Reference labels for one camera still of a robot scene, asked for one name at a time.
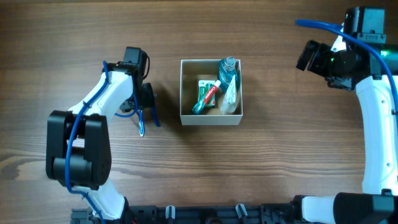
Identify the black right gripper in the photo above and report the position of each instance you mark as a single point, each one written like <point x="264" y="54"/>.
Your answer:
<point x="313" y="55"/>

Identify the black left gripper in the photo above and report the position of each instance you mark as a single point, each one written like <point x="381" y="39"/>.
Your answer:
<point x="148" y="97"/>

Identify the blue disposable razor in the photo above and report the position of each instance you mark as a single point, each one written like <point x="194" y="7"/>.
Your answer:
<point x="155" y="116"/>

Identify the blue white toothbrush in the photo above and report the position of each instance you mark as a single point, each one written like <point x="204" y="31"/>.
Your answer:
<point x="141" y="123"/>

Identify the red green toothpaste tube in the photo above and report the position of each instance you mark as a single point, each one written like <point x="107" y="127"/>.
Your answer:
<point x="200" y="105"/>

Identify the green white soap box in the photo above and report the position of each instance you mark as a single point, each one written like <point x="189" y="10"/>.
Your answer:
<point x="203" y="87"/>

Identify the white patterned lotion tube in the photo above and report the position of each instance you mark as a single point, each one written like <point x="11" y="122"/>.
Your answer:
<point x="229" y="103"/>

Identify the blue mouthwash bottle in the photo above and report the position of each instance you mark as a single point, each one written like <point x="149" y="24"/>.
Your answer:
<point x="227" y="70"/>

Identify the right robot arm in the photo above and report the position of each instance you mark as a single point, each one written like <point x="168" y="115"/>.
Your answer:
<point x="375" y="85"/>

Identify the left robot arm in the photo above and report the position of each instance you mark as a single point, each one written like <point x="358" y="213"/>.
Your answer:
<point x="78" y="153"/>

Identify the white cardboard box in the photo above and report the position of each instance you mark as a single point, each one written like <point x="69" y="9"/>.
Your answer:
<point x="191" y="72"/>

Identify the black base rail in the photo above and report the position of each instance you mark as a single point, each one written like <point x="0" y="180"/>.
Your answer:
<point x="265" y="213"/>

